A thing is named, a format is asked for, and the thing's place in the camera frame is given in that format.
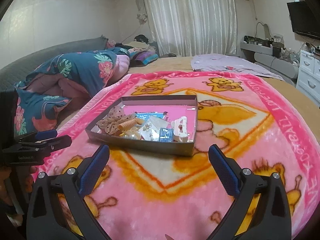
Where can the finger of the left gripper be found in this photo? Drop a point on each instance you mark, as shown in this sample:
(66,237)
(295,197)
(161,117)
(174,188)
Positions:
(47,144)
(46,134)

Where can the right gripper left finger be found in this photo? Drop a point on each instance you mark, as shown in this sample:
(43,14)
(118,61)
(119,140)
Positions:
(45,217)

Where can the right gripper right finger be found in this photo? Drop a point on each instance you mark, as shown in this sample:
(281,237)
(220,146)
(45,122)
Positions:
(271,219)

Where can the sheer butterfly bow clip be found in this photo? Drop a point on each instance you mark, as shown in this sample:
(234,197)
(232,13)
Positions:
(116,116)

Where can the silver earring card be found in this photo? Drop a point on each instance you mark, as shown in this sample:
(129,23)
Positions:
(149,132)

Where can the clear plastic zip bag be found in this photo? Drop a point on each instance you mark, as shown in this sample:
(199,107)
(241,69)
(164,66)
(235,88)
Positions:
(158,122)

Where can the white pink claw clip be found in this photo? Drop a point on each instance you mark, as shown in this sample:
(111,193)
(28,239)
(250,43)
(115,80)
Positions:
(179,127)

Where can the small blue jewelry box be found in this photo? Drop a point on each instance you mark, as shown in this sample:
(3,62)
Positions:
(166,135)

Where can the pearl earrings pair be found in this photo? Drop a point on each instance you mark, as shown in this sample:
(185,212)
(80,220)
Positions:
(132,133)

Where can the person's left hand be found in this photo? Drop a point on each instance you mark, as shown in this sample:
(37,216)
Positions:
(16,185)

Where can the blue floral quilt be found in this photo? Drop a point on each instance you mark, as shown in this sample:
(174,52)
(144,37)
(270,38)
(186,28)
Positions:
(63,84)

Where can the grey upholstered headboard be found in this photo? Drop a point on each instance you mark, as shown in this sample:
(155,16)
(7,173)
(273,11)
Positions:
(19,69)

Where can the pink bear fleece blanket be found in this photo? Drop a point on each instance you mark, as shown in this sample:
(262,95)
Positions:
(151,196)

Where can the shallow cardboard box tray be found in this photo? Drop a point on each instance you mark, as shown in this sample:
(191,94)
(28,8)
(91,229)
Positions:
(173,148)

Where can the purple striped pillow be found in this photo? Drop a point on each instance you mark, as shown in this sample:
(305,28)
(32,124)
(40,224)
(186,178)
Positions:
(142,58)

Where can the pile of dark clothes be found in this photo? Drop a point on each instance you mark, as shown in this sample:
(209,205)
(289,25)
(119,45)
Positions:
(142,38)

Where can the white drawer cabinet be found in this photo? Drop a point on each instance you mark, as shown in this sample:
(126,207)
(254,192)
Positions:
(308,81)

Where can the lilac bed sheet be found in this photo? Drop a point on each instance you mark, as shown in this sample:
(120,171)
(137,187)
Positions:
(226,63)

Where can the white pleated curtain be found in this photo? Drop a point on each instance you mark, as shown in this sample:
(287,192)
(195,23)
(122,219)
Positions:
(193,27)

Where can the black flat television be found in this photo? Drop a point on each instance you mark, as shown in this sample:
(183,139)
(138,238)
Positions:
(303,20)

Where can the grey wall shelf desk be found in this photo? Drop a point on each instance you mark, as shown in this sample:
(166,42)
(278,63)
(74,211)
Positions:
(263,56)

